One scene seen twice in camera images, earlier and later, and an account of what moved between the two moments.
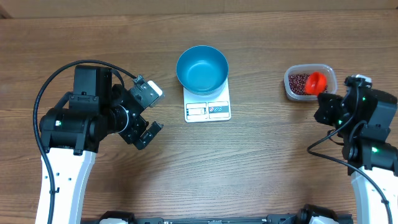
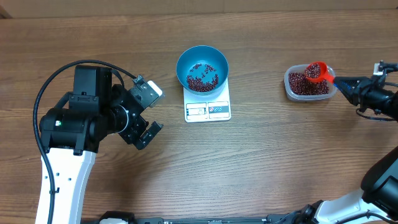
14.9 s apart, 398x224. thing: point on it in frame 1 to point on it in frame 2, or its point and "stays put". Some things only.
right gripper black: [329, 106] to [357, 98]
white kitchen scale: [214, 107] stays put
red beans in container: [297, 82] stays put
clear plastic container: [305, 82] stays put
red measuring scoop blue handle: [315, 83] to [324, 76]
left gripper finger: [149, 134] stays put
